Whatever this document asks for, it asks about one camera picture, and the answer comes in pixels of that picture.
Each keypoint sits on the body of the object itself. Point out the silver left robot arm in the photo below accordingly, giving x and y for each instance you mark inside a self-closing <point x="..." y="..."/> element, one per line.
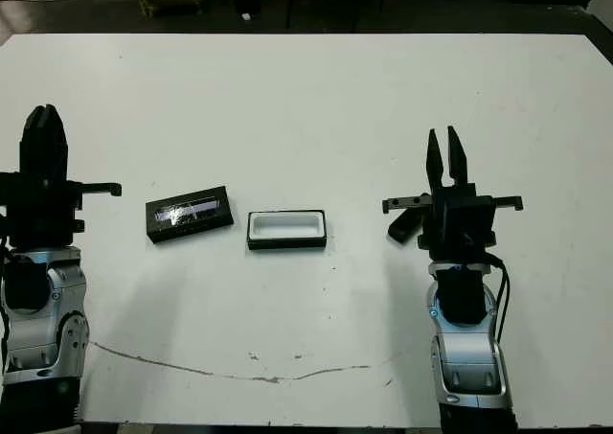
<point x="29" y="348"/>

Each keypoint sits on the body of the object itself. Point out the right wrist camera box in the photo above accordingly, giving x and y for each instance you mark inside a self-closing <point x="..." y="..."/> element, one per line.
<point x="467" y="221"/>

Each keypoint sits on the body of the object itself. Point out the slim black camera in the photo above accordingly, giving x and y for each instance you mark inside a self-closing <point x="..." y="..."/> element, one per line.
<point x="404" y="225"/>

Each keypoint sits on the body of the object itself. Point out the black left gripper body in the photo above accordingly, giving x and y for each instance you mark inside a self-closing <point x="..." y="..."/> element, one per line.
<point x="45" y="213"/>

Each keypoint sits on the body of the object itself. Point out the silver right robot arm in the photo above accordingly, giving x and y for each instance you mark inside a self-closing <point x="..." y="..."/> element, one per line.
<point x="471" y="352"/>

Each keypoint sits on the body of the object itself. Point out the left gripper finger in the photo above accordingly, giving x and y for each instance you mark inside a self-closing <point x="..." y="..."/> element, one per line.
<point x="33" y="151"/>
<point x="56" y="151"/>

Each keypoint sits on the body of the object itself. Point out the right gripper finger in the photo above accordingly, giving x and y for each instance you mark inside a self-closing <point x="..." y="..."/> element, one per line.
<point x="435" y="166"/>
<point x="458" y="163"/>

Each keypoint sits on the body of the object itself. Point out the black box base white insert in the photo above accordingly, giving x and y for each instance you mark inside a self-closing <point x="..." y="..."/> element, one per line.
<point x="287" y="244"/>

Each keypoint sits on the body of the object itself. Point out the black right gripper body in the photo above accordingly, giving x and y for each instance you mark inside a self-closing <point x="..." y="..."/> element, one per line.
<point x="438" y="247"/>

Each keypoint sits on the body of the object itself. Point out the black box lid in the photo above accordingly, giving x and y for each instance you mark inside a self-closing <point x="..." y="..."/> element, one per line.
<point x="189" y="213"/>

